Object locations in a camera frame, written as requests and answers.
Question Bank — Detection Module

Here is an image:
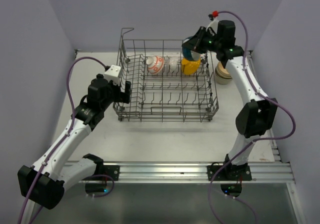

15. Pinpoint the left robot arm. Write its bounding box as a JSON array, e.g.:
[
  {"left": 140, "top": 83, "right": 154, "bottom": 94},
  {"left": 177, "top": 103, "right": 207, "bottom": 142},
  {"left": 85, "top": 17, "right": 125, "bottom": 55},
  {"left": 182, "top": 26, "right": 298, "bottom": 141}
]
[{"left": 17, "top": 74, "right": 132, "bottom": 210}]

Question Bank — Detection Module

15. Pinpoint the yellow ribbed bowl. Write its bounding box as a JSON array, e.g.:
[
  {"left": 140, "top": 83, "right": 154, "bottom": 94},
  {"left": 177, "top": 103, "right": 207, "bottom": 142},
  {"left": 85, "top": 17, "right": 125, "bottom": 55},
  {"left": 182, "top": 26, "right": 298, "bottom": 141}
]
[{"left": 181, "top": 58, "right": 201, "bottom": 76}]

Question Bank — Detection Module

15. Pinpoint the teal and white bowl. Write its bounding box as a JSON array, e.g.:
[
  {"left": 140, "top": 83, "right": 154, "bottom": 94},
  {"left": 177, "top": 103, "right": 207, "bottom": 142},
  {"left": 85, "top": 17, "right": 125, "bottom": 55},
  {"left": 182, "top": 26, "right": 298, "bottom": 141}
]
[{"left": 181, "top": 46, "right": 201, "bottom": 61}]

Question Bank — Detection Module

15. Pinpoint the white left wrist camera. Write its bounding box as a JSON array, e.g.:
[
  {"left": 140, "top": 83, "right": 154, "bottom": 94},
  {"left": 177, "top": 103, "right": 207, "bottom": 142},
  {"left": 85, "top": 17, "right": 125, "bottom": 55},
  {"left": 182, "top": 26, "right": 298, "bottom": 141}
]
[{"left": 103, "top": 65, "right": 122, "bottom": 86}]

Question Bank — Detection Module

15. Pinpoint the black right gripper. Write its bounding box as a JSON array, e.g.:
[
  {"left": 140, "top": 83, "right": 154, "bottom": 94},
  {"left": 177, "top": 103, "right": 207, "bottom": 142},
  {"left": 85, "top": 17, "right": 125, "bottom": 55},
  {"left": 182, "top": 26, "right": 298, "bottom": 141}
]
[{"left": 182, "top": 26, "right": 222, "bottom": 54}]

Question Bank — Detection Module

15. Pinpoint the white bowl orange pattern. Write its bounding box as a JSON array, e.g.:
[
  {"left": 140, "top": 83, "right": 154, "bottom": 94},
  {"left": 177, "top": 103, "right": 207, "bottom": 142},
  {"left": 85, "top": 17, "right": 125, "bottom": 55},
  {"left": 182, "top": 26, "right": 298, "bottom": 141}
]
[{"left": 145, "top": 55, "right": 165, "bottom": 75}]

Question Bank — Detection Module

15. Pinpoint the beige bowl olive drawing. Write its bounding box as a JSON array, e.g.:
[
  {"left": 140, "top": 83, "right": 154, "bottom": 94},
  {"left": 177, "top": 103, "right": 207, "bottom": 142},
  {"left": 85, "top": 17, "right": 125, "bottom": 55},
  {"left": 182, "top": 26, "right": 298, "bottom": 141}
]
[{"left": 215, "top": 67, "right": 232, "bottom": 80}]

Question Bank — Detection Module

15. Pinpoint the cream bowl bird drawing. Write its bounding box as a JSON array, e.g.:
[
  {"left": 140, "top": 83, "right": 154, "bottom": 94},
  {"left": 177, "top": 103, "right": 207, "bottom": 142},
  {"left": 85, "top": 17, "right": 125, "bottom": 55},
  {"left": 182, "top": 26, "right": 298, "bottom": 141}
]
[{"left": 217, "top": 61, "right": 230, "bottom": 77}]

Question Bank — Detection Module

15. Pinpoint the aluminium front rail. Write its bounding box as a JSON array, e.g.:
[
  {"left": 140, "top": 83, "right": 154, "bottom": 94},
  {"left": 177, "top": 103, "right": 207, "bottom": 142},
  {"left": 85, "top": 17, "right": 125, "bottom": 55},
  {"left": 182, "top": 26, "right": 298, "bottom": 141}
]
[{"left": 62, "top": 160, "right": 296, "bottom": 184}]

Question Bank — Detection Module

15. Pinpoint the grey wire dish rack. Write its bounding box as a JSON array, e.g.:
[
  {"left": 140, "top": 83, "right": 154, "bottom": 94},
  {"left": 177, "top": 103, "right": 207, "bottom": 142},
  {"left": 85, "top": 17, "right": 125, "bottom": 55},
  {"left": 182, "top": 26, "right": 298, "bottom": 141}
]
[{"left": 113, "top": 27, "right": 219, "bottom": 123}]

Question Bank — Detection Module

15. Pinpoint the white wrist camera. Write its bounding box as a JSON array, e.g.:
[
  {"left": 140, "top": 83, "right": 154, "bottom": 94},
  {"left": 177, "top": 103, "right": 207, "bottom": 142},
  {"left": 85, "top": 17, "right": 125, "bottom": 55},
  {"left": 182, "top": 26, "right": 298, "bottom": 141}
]
[
  {"left": 206, "top": 14, "right": 219, "bottom": 33},
  {"left": 103, "top": 65, "right": 122, "bottom": 86}
]

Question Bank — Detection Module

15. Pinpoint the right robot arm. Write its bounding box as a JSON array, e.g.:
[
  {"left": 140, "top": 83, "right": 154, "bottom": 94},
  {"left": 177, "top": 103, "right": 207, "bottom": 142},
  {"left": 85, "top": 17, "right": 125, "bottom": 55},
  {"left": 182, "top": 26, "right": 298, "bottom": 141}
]
[{"left": 181, "top": 20, "right": 277, "bottom": 181}]

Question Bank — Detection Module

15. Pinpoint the aluminium side rail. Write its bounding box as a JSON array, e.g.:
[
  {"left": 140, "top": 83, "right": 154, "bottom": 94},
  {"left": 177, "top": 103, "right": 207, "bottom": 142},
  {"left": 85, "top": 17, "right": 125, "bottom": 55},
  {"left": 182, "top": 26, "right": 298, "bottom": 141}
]
[{"left": 244, "top": 50, "right": 283, "bottom": 163}]

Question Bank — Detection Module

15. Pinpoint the small white bowl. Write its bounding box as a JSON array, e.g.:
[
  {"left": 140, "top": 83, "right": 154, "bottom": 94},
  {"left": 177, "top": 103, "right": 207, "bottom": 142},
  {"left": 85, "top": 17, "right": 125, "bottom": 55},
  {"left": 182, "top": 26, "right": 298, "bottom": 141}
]
[{"left": 167, "top": 56, "right": 179, "bottom": 72}]

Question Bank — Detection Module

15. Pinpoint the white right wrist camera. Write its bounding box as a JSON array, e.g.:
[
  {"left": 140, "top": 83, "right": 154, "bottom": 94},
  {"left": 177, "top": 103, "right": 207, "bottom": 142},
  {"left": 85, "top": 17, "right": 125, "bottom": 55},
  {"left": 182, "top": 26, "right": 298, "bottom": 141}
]
[{"left": 206, "top": 14, "right": 219, "bottom": 33}]

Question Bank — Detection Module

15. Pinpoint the beige speckled bowl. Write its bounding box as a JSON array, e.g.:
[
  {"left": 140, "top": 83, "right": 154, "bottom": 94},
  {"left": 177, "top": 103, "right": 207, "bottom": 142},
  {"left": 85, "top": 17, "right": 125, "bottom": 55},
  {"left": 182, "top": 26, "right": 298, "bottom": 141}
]
[{"left": 214, "top": 72, "right": 233, "bottom": 85}]

